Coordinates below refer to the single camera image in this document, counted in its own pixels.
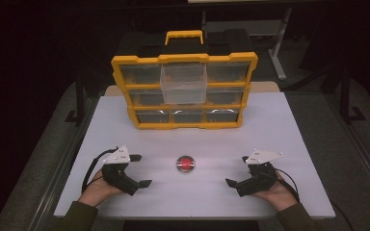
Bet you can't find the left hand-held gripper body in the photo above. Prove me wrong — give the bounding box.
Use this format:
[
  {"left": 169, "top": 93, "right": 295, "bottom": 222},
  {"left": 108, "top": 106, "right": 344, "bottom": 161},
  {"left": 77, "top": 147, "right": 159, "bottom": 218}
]
[{"left": 101, "top": 144, "right": 141, "bottom": 196}]

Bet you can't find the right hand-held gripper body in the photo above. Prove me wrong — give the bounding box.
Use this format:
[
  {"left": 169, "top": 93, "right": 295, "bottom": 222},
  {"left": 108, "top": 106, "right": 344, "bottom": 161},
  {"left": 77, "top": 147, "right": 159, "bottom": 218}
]
[{"left": 235, "top": 148, "right": 284, "bottom": 197}]

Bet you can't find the round red tin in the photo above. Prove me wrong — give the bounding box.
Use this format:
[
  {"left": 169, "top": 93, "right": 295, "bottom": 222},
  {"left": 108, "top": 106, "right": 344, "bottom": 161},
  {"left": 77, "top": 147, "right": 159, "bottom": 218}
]
[{"left": 175, "top": 155, "right": 197, "bottom": 174}]

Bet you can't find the pulled-out clear plastic drawer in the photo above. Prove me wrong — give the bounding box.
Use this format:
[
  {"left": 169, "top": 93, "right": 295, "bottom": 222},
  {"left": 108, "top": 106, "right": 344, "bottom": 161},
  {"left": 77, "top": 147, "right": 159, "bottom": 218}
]
[{"left": 159, "top": 62, "right": 208, "bottom": 105}]

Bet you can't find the person's left hand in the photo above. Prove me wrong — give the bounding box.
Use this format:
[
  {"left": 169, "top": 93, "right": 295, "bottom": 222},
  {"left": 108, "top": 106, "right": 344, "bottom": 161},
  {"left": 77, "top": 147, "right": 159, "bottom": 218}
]
[{"left": 77, "top": 168, "right": 124, "bottom": 208}]

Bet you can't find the person's right hand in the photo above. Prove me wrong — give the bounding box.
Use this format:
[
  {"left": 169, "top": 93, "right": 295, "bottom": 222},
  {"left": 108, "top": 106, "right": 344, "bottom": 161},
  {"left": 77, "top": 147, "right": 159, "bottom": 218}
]
[{"left": 251, "top": 171, "right": 299, "bottom": 213}]

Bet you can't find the black metal stand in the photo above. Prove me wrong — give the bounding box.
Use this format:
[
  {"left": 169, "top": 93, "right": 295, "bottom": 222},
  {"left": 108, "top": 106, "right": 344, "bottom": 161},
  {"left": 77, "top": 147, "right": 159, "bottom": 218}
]
[
  {"left": 337, "top": 64, "right": 367, "bottom": 125},
  {"left": 65, "top": 76, "right": 89, "bottom": 125}
]

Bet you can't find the set of closed clear drawers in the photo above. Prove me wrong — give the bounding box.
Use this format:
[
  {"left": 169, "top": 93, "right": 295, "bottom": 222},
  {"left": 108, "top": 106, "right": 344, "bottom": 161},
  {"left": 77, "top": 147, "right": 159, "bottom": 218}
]
[{"left": 119, "top": 63, "right": 251, "bottom": 124}]

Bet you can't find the yellow organizer cabinet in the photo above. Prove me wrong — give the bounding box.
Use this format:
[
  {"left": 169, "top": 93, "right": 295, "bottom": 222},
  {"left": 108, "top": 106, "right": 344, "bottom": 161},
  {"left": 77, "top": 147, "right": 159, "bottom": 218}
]
[{"left": 110, "top": 29, "right": 259, "bottom": 131}]

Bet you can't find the dark box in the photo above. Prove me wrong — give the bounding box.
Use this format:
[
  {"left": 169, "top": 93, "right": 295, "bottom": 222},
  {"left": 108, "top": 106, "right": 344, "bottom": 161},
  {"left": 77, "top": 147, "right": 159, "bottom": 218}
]
[
  {"left": 204, "top": 28, "right": 254, "bottom": 56},
  {"left": 118, "top": 32, "right": 167, "bottom": 58}
]

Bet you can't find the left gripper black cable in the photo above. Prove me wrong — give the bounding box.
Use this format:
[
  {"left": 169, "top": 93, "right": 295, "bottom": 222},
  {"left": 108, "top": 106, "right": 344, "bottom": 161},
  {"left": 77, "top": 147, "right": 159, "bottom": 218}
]
[{"left": 81, "top": 146, "right": 120, "bottom": 193}]

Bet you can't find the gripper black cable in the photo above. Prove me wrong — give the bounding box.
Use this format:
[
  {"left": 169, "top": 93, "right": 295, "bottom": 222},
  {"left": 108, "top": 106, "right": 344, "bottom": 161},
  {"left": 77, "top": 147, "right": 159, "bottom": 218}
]
[
  {"left": 81, "top": 146, "right": 120, "bottom": 193},
  {"left": 274, "top": 167, "right": 357, "bottom": 231}
]

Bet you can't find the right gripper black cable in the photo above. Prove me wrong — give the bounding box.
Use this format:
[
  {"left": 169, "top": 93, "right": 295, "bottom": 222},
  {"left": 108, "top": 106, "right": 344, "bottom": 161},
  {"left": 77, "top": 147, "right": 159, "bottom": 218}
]
[{"left": 274, "top": 167, "right": 357, "bottom": 231}]

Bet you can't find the metal floor rail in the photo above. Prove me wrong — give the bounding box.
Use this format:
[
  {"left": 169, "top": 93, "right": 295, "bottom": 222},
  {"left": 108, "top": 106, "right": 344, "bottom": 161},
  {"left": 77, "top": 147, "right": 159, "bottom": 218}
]
[
  {"left": 28, "top": 95, "right": 94, "bottom": 231},
  {"left": 326, "top": 94, "right": 370, "bottom": 201}
]

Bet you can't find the white metal desk frame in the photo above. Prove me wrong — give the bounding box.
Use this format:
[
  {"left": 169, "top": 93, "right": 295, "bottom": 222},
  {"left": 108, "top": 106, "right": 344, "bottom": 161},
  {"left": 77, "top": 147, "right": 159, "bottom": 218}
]
[{"left": 201, "top": 8, "right": 294, "bottom": 81}]

